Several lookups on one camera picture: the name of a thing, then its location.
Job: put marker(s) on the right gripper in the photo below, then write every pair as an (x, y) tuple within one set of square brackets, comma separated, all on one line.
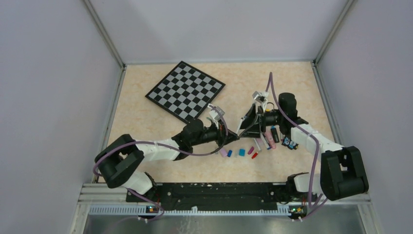
[(254, 130)]

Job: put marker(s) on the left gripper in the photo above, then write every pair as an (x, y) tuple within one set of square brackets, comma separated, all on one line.
[(223, 138)]

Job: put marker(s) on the blue cap thin marker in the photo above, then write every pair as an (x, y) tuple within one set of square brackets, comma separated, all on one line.
[(240, 124)]

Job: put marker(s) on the purple highlighter cap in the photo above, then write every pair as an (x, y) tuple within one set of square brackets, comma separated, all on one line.
[(223, 152)]

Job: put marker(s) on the black highlighter blue cap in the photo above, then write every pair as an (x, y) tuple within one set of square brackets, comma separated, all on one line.
[(275, 135)]

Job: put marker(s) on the magenta pen cap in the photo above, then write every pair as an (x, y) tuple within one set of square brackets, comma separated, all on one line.
[(251, 150)]

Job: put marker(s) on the pink highlighter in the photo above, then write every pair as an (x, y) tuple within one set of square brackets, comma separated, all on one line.
[(270, 139)]

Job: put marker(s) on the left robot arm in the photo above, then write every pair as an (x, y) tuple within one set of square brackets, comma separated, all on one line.
[(118, 163)]

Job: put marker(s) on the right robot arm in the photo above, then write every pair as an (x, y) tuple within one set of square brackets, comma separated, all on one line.
[(342, 173)]

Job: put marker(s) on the owl eraser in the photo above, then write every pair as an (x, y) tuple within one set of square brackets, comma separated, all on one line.
[(289, 143)]

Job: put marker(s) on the black grey chessboard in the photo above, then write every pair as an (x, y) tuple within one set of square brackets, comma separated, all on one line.
[(185, 92)]

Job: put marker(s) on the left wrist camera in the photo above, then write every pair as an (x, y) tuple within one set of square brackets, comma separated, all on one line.
[(215, 113)]

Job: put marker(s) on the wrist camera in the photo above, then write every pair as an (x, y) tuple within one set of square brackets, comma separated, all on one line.
[(215, 113), (261, 98)]

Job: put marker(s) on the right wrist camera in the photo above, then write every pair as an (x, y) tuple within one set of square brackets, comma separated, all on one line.
[(261, 98)]

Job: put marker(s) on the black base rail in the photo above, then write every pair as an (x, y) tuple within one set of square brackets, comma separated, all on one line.
[(226, 197)]

